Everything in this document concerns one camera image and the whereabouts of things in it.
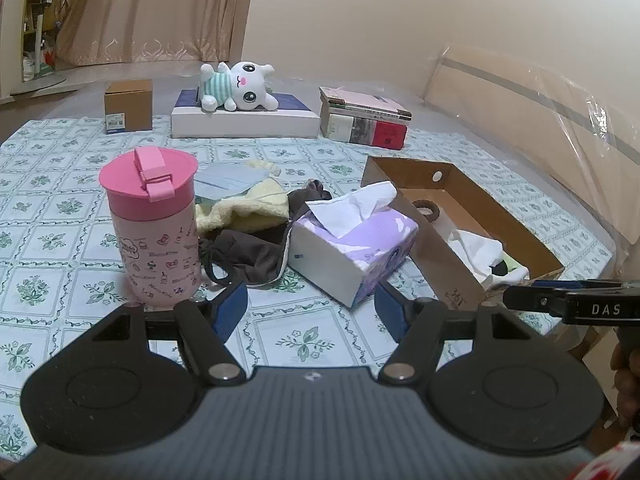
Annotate small closed cardboard box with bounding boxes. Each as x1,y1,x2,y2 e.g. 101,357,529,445
104,79,153,134

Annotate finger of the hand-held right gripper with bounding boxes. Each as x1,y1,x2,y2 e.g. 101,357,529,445
502,286,568,318
531,280,626,292

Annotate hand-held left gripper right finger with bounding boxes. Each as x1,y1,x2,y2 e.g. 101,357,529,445
375,282,533,383

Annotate white rabbit plush toy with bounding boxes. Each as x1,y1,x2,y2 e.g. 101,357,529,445
199,60,279,112

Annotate wooden bookshelf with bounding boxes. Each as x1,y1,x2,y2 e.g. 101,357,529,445
20,0,86,81

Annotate plastic wrapped headboard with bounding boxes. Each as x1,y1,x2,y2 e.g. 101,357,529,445
422,42,640,261

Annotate flat white box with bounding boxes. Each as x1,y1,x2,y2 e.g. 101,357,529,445
171,89,321,139

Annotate white cloth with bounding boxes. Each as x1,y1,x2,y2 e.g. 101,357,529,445
446,229,530,288

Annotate pink lidded cup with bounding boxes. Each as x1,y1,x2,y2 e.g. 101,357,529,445
98,146,203,306

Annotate person's right hand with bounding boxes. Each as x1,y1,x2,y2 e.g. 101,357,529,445
611,345,640,431

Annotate thin white book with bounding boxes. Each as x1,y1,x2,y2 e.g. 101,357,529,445
327,105,412,123

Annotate beige curtain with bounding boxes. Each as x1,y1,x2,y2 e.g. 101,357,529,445
55,0,258,67

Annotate red white garment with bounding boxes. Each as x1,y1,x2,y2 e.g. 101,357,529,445
570,440,640,480

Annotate light blue face mask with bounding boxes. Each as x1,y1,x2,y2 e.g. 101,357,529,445
194,164,261,201

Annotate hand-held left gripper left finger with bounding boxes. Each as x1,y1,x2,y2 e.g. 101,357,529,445
65,280,249,383

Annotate dark brown garment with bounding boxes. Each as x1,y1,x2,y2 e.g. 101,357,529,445
198,180,333,288

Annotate purple tissue pack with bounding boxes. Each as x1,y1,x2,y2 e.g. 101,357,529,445
290,182,420,308

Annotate yellow towel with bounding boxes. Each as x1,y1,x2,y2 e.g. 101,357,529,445
195,160,292,235

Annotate pink book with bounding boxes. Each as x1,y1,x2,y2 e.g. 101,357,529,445
319,86,413,117

